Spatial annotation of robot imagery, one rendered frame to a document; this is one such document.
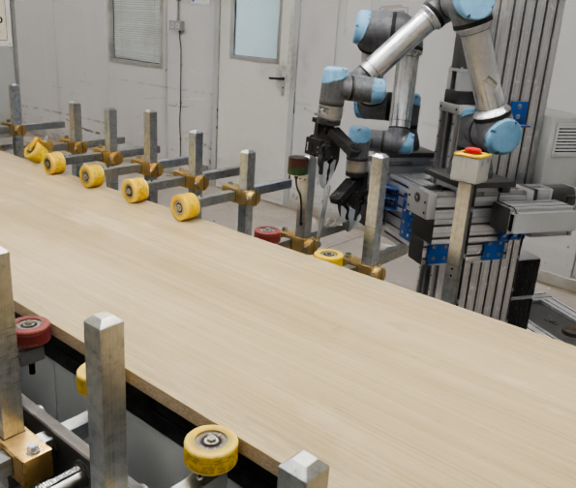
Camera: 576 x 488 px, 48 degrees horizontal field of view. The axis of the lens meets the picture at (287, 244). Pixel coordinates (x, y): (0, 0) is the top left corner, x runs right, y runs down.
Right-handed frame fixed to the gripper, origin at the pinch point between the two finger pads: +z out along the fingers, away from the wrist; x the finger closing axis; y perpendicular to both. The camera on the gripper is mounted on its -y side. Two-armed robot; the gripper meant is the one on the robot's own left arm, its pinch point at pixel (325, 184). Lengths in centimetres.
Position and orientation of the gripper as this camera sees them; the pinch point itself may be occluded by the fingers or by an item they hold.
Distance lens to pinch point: 201.1
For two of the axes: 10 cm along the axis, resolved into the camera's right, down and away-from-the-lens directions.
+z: -1.1, 9.2, 3.7
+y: -7.4, -3.2, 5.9
